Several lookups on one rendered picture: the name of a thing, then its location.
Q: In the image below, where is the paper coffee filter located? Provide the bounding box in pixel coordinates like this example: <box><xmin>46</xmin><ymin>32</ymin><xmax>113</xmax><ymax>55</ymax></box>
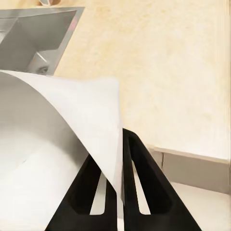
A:
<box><xmin>0</xmin><ymin>70</ymin><xmax>125</xmax><ymax>224</ymax></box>

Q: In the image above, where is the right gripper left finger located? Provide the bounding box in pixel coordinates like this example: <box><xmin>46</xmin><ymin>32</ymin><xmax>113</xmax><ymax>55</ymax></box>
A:
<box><xmin>45</xmin><ymin>154</ymin><xmax>118</xmax><ymax>231</ymax></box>

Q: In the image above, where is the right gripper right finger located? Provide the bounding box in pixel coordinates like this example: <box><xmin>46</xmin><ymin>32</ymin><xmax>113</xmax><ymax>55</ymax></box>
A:
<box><xmin>123</xmin><ymin>128</ymin><xmax>202</xmax><ymax>231</ymax></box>

